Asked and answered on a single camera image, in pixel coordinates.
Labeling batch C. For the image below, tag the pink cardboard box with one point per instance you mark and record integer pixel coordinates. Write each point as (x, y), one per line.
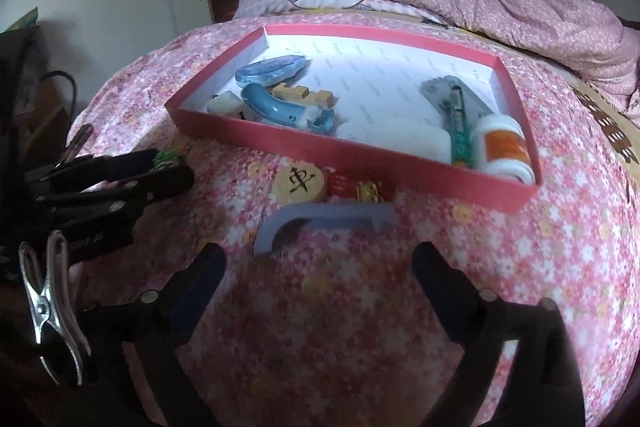
(350, 154)

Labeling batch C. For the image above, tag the metal spring clip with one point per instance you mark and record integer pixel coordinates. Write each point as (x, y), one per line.
(47, 302)

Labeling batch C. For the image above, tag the grey plastic plate with holes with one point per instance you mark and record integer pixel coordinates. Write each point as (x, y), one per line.
(440, 89)

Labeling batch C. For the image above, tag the white jar with orange label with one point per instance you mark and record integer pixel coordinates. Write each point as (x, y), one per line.
(502, 147)

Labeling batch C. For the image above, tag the blue curved plastic toy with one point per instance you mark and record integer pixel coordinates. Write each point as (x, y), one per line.
(275, 109)

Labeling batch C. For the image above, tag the white eraser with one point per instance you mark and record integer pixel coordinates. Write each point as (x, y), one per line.
(226, 103)

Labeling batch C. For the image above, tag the wooden puzzle block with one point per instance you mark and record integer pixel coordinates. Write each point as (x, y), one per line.
(305, 96)

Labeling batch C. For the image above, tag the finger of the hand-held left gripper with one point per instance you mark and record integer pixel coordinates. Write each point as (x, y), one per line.
(110, 167)
(160, 184)

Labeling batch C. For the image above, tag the dark wooden furniture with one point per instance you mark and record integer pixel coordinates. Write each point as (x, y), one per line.
(25, 77)

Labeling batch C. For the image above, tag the bedside cabinet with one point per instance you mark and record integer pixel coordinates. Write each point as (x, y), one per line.
(187, 2)

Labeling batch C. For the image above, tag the pink floral bed sheet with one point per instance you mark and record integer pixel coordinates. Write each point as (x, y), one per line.
(500, 267)

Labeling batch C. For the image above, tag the small red and gold toy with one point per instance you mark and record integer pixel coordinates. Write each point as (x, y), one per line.
(367, 191)

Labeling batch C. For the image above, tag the green printed pack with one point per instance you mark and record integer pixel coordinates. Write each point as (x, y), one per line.
(460, 132)

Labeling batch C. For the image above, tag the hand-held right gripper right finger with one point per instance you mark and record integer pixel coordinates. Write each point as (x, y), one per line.
(435, 277)

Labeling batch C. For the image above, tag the round wooden chess piece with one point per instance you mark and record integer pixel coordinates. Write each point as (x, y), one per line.
(299, 182)

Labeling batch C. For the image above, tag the blue correction tape dispenser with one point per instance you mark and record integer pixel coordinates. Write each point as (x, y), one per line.
(270, 69)

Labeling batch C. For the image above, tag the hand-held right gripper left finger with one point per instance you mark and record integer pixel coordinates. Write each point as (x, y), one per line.
(200, 287)

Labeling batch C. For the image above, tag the white earbud case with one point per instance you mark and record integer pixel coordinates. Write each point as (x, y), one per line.
(400, 139)

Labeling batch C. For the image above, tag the cartoon print pillow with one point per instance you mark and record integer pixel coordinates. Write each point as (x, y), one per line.
(320, 1)

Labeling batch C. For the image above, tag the small green toy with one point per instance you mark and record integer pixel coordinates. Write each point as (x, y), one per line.
(167, 160)

